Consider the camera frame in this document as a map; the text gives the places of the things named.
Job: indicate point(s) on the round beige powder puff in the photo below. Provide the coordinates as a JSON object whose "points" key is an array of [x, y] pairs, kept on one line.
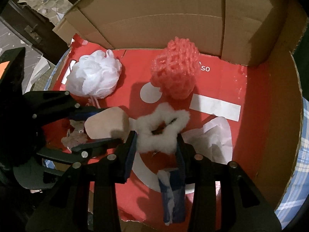
{"points": [[110, 123]]}

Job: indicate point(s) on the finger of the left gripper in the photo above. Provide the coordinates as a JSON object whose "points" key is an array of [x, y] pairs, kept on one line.
{"points": [[80, 153], [79, 109]]}

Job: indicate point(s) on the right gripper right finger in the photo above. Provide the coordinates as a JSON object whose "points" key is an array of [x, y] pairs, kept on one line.
{"points": [[223, 195]]}

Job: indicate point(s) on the dark wooden door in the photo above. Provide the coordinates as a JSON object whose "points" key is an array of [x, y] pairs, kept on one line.
{"points": [[34, 28]]}

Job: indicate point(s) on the white fluffy star clip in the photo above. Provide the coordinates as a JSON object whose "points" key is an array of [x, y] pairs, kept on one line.
{"points": [[158, 131]]}

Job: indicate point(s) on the red mesh bath pouf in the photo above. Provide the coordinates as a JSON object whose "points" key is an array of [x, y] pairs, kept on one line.
{"points": [[174, 71]]}

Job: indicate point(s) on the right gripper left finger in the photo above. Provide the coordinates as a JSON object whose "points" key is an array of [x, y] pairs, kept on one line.
{"points": [[65, 207]]}

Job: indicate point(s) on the white gauze pad packet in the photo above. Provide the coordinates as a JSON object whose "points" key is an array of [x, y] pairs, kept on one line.
{"points": [[213, 140]]}

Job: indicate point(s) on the cream crochet scrunchie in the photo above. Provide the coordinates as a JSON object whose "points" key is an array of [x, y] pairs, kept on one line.
{"points": [[75, 137]]}

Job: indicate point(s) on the blue tissue pack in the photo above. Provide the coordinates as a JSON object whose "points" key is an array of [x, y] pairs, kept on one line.
{"points": [[172, 187]]}

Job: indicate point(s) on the cardboard box red interior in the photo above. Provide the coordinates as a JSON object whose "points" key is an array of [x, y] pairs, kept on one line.
{"points": [[208, 56]]}

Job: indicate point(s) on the blue plaid tablecloth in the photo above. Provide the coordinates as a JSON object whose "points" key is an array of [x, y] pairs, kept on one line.
{"points": [[297, 190]]}

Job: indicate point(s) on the white mesh bath pouf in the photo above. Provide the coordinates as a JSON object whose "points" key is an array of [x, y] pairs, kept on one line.
{"points": [[94, 76]]}

